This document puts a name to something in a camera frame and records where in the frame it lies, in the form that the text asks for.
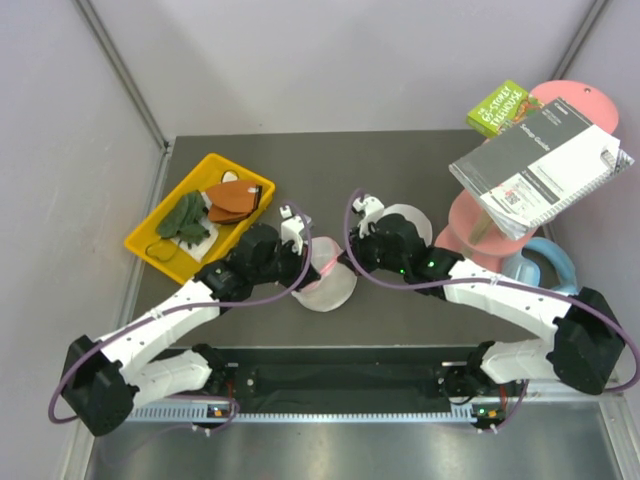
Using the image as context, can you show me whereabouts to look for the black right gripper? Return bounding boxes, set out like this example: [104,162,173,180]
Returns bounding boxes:
[339,222,409,278]

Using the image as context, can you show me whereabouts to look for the pink-zippered round laundry bag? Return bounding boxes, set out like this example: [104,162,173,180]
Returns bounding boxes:
[292,237,357,313]

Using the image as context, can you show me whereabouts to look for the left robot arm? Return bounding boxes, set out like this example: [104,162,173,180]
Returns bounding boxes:
[54,215,318,437]

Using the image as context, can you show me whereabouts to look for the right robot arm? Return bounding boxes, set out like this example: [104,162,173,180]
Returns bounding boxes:
[343,214,629,396]

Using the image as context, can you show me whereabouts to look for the white mesh laundry bag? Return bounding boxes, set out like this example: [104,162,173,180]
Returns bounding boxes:
[384,204,433,246]

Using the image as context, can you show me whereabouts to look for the orange bra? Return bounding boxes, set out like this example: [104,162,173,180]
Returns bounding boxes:
[205,180,262,225]

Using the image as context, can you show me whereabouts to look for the green bra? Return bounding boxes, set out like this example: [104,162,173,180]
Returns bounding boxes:
[145,190,211,262]

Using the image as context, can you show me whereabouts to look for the pink tiered stand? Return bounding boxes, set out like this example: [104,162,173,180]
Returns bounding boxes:
[435,80,619,272]

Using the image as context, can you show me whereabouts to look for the blue headphones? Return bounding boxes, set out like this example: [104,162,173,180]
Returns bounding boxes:
[499,237,581,296]

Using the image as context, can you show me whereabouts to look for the yellow plastic tray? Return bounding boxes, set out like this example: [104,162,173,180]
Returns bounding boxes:
[124,153,276,284]

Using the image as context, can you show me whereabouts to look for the grey setup guide booklet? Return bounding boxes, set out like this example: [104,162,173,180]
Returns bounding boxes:
[449,97,635,240]

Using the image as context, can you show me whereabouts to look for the green treehouse book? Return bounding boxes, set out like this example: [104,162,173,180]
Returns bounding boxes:
[466,80,543,139]

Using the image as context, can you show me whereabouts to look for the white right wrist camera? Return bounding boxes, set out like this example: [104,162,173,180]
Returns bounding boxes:
[352,194,385,238]

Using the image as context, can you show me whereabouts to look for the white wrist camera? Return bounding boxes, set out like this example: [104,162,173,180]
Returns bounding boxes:
[279,204,313,255]
[352,194,385,238]

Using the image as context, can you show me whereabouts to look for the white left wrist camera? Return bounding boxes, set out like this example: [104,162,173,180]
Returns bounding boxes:
[279,204,313,255]

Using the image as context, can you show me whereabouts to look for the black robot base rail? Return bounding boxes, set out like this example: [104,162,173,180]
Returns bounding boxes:
[199,344,526,414]

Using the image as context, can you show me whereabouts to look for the grey slotted cable duct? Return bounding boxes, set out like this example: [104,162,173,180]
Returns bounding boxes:
[129,402,506,425]

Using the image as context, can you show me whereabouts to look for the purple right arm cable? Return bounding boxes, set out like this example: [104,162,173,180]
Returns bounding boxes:
[344,188,640,391]

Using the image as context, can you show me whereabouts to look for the grey aluminium corner post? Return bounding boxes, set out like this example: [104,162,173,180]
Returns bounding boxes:
[71,0,170,152]

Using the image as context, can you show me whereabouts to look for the right aluminium corner post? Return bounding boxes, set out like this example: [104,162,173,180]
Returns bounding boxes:
[549,0,612,81]

